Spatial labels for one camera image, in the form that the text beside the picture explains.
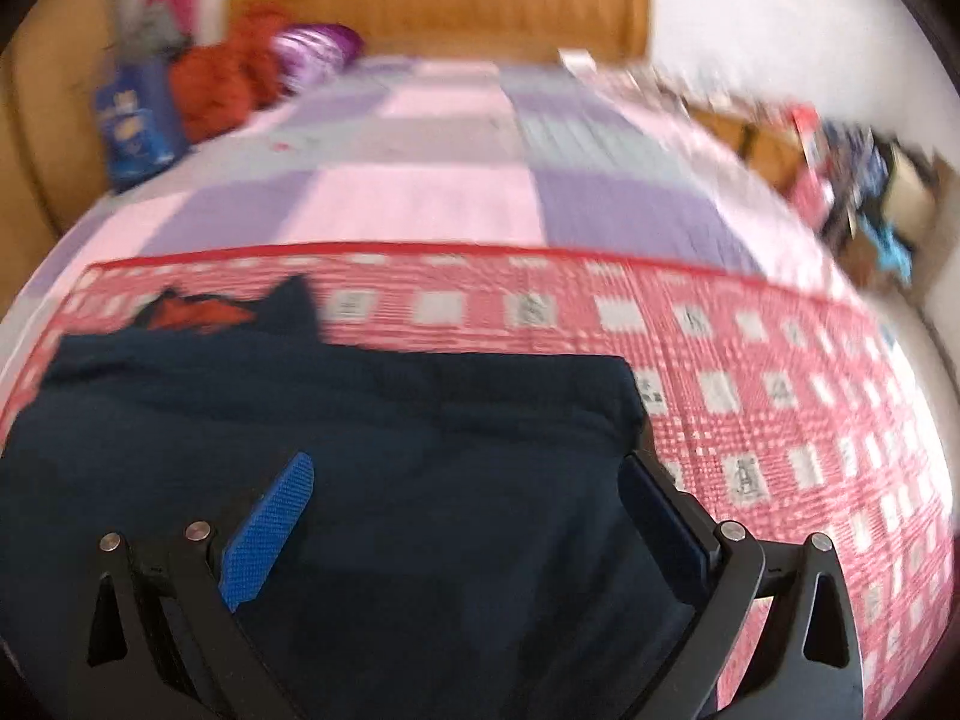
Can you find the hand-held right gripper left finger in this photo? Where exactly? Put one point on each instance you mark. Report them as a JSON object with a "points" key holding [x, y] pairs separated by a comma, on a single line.
{"points": [[270, 532]]}

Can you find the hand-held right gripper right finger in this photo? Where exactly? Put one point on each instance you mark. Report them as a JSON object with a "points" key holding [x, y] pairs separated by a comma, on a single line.
{"points": [[667, 525]]}

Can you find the dark navy jacket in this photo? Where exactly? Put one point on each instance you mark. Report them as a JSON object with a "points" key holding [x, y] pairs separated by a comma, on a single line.
{"points": [[412, 465]]}

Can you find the red checked blanket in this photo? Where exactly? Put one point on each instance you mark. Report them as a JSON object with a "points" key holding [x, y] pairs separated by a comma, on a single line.
{"points": [[787, 360]]}

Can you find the wooden nightstand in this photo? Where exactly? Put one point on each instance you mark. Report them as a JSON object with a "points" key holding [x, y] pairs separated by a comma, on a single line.
{"points": [[742, 142]]}

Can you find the red packet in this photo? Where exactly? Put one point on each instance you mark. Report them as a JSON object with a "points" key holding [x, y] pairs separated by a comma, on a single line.
{"points": [[806, 157]]}

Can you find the purple checked bed quilt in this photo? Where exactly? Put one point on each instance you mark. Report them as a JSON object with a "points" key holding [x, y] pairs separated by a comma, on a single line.
{"points": [[465, 165]]}

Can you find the cardboard box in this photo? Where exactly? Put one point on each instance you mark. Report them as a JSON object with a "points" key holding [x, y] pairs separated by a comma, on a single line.
{"points": [[915, 187]]}

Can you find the blue bag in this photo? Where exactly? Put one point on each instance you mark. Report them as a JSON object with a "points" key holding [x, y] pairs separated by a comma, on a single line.
{"points": [[139, 127]]}

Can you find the red-brown bundled cloth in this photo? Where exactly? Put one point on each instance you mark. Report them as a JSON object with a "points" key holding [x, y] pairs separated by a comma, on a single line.
{"points": [[221, 75]]}

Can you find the beige padded furniture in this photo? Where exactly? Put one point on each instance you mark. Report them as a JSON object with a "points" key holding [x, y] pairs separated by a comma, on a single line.
{"points": [[52, 105]]}

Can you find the purple striped pillow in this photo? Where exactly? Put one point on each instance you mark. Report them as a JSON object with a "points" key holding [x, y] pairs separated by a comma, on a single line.
{"points": [[315, 52]]}

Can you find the pink cloth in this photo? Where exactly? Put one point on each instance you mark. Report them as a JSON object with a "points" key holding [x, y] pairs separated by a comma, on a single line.
{"points": [[176, 0]]}

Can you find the wooden headboard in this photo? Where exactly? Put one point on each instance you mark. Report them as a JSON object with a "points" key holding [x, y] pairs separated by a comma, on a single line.
{"points": [[450, 0]]}

